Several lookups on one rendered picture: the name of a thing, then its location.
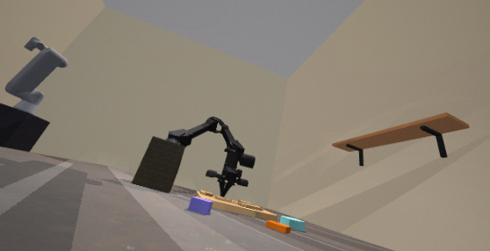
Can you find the purple block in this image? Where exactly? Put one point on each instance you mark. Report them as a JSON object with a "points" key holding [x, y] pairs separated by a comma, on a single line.
{"points": [[200, 205]]}

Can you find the light blue flat block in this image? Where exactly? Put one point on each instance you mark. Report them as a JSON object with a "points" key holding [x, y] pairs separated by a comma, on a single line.
{"points": [[294, 224]]}

